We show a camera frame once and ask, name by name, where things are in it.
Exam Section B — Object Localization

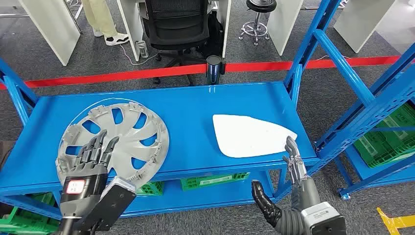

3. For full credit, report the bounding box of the white flat panel part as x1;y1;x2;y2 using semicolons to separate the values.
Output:
212;114;298;159

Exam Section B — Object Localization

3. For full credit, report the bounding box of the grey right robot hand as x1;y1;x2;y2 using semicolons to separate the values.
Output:
251;136;322;228

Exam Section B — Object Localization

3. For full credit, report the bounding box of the black round stool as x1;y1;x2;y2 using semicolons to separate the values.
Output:
239;0;278;46

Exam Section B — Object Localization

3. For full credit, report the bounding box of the blue metal shelf rack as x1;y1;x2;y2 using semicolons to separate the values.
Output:
334;97;415;200
0;0;415;228

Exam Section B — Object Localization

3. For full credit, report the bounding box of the white floor cable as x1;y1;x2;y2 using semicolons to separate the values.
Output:
120;44;160;66

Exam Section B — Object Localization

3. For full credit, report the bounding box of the red barrier belt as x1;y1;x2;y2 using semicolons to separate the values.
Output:
0;55;403;91

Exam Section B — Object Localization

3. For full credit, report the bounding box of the black bag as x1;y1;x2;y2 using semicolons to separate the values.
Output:
201;13;225;59

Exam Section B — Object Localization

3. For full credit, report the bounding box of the black mesh office chair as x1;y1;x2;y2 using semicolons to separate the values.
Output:
142;0;211;85

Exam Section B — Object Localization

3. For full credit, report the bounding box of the clear plastic bottle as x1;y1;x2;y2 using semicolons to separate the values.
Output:
135;40;149;59

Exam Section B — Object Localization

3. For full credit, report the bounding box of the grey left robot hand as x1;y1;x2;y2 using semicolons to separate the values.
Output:
60;129;120;218

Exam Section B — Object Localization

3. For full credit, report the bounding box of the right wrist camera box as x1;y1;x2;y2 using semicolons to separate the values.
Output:
300;201;347;235

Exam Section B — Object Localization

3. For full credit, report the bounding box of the silver plastic wheel hubcap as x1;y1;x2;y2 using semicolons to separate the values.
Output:
55;97;170;195

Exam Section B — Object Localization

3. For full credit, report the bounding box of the yellow floor tape square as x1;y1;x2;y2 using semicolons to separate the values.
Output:
376;207;415;235

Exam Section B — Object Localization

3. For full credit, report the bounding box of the black stanchion post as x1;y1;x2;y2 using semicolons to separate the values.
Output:
206;55;227;86

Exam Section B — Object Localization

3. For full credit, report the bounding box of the person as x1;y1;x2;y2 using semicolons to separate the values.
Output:
81;0;130;47

